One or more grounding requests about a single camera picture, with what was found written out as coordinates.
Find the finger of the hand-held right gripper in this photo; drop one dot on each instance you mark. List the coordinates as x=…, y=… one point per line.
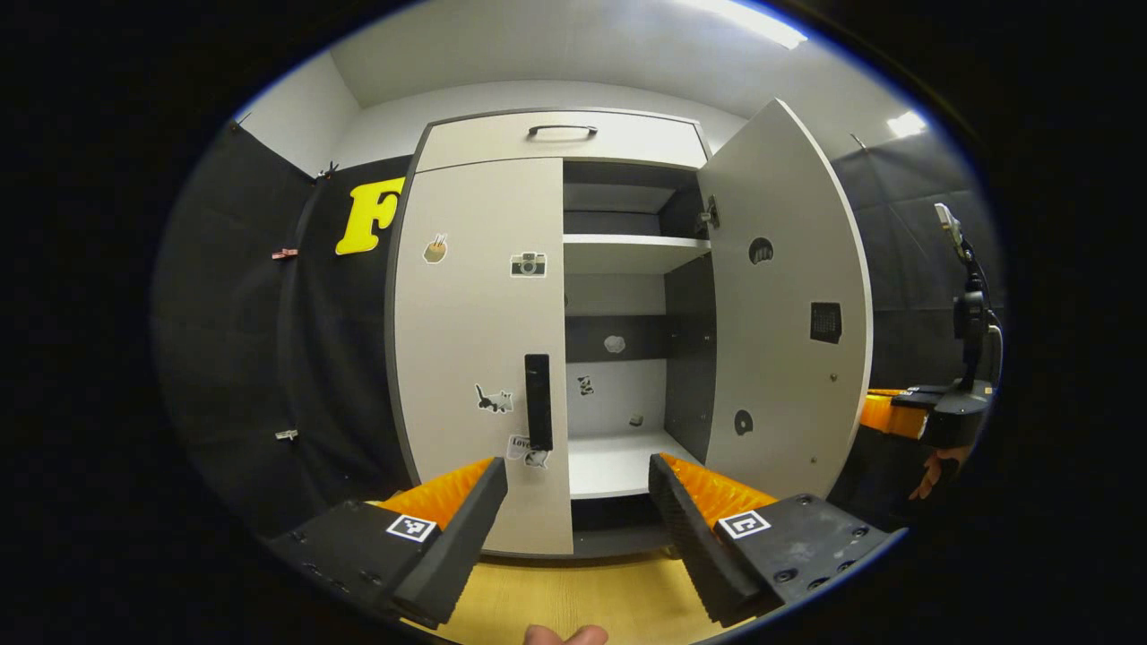
x=887, y=417

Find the white double-door shoe cabinet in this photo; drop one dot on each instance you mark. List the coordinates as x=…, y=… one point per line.
x=690, y=358

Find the black clamp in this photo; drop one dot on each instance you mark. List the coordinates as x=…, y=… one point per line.
x=329, y=170

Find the white cabinet drawer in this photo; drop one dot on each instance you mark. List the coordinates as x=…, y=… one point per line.
x=475, y=143

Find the white cabinet door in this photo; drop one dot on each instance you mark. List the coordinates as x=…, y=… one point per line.
x=466, y=340
x=789, y=269

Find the metal door hinge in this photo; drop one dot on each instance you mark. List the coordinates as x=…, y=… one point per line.
x=710, y=215

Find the white cabinet shelf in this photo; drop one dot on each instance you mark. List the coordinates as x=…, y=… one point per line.
x=618, y=466
x=627, y=253

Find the small ceiling light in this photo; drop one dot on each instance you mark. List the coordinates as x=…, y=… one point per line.
x=907, y=124

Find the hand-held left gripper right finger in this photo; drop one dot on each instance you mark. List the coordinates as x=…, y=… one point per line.
x=690, y=546

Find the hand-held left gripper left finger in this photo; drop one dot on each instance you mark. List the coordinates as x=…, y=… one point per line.
x=457, y=546

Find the black backdrop cloth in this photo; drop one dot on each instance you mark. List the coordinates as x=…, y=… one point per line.
x=233, y=340

